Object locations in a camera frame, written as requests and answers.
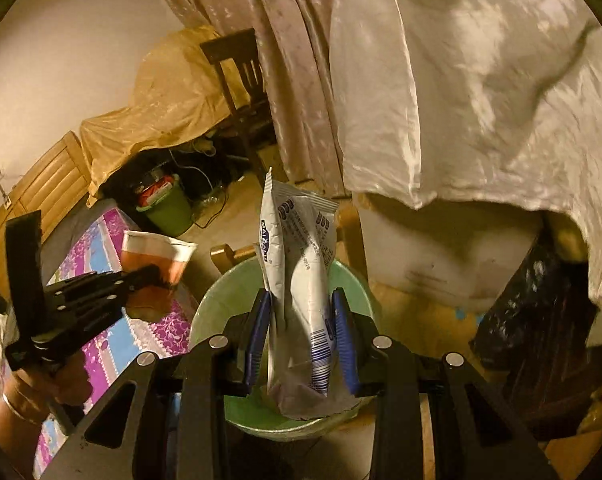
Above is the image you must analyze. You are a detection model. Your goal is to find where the dark wooden chair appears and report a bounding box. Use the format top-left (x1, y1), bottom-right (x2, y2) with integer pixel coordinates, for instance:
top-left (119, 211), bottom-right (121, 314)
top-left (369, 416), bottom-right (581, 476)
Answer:
top-left (200, 27), bottom-right (282, 181)

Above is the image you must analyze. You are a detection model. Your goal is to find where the grey bed mattress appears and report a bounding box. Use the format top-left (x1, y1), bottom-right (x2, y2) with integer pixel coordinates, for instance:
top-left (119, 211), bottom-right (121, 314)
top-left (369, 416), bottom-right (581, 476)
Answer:
top-left (40, 198), bottom-right (119, 281)

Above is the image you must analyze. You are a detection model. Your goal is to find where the yellow cloth cover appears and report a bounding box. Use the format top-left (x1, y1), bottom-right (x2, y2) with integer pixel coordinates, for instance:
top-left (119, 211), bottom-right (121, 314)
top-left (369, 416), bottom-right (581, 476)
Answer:
top-left (78, 25), bottom-right (254, 207)

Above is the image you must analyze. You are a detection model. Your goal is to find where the paper cup with orange print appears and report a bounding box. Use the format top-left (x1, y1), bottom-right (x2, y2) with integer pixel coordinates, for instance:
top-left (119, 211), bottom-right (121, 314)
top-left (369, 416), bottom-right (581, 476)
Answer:
top-left (122, 230), bottom-right (198, 312)

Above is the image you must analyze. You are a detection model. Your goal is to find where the black floor cable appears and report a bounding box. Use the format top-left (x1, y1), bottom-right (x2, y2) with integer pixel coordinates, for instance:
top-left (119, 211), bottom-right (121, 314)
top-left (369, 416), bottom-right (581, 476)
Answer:
top-left (178, 157), bottom-right (234, 231)

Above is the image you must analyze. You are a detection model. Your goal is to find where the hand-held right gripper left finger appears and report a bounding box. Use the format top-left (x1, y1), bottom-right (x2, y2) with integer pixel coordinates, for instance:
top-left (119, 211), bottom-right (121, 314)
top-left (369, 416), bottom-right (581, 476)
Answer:
top-left (41, 287), bottom-right (274, 480)

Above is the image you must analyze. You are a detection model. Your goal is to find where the bin with green bag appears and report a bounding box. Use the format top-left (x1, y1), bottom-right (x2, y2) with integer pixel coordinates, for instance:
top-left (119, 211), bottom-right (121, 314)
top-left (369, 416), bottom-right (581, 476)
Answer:
top-left (188, 257), bottom-right (382, 443)

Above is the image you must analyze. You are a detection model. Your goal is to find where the beige patterned curtain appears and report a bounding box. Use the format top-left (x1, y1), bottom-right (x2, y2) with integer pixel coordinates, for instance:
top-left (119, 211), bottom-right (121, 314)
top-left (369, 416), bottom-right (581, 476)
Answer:
top-left (151, 0), bottom-right (353, 197)

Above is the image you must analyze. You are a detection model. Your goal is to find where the white and blue plastic packet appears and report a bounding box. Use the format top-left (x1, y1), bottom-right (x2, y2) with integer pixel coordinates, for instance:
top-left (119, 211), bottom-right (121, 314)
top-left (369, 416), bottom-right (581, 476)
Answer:
top-left (258, 167), bottom-right (368, 421)

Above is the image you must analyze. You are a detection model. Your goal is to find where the purple floral bed sheet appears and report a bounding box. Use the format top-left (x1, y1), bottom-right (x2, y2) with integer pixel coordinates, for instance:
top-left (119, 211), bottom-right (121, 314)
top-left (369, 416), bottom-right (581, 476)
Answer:
top-left (33, 205), bottom-right (202, 476)

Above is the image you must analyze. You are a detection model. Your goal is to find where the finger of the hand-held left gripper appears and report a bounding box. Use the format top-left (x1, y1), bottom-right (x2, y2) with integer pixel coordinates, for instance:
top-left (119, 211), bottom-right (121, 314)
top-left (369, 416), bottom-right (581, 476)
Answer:
top-left (31, 302), bottom-right (132, 361)
top-left (45, 264), bottom-right (178, 307)

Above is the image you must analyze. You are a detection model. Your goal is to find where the green bucket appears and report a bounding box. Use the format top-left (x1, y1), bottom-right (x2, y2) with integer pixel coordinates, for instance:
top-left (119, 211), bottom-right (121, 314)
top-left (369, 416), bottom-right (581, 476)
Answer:
top-left (136, 172), bottom-right (198, 236)

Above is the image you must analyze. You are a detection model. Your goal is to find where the red item in bucket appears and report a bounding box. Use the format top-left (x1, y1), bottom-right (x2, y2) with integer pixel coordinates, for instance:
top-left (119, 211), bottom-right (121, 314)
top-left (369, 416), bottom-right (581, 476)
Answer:
top-left (138, 175), bottom-right (176, 207)

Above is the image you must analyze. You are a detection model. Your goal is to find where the white satin cloth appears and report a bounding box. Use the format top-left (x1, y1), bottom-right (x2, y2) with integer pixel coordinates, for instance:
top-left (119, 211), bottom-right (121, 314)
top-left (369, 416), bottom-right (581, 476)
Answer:
top-left (328, 0), bottom-right (602, 308)

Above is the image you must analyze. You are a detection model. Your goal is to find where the wooden headboard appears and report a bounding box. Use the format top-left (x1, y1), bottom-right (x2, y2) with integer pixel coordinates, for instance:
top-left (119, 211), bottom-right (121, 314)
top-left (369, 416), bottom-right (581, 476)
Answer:
top-left (0, 130), bottom-right (89, 286)

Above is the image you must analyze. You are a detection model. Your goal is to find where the gold bracelet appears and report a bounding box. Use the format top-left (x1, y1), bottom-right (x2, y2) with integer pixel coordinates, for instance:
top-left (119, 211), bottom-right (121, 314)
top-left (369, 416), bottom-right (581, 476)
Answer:
top-left (2, 392), bottom-right (44, 427)

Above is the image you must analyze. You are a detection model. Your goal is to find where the person's left hand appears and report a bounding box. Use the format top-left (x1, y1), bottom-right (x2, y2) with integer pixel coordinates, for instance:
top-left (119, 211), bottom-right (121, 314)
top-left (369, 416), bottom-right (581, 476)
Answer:
top-left (11, 355), bottom-right (96, 407)

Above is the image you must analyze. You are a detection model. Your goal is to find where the black plastic bag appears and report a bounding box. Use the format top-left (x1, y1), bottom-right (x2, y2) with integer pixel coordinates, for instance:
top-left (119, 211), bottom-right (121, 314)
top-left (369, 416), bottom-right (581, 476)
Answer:
top-left (470, 237), bottom-right (602, 428)

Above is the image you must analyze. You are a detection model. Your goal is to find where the white cardboard box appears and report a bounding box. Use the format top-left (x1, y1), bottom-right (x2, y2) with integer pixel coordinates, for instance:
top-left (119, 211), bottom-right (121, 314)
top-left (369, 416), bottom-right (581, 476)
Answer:
top-left (365, 192), bottom-right (547, 314)

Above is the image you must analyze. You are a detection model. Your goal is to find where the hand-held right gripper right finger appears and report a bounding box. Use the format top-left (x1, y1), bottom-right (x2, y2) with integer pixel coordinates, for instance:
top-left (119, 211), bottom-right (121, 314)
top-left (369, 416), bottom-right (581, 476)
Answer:
top-left (330, 287), bottom-right (547, 480)

